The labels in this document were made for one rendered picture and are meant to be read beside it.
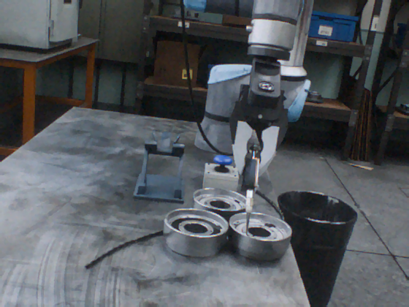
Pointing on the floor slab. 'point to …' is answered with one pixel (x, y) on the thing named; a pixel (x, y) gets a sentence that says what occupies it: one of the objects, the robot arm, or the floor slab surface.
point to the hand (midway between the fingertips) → (250, 169)
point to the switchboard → (116, 33)
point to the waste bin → (318, 239)
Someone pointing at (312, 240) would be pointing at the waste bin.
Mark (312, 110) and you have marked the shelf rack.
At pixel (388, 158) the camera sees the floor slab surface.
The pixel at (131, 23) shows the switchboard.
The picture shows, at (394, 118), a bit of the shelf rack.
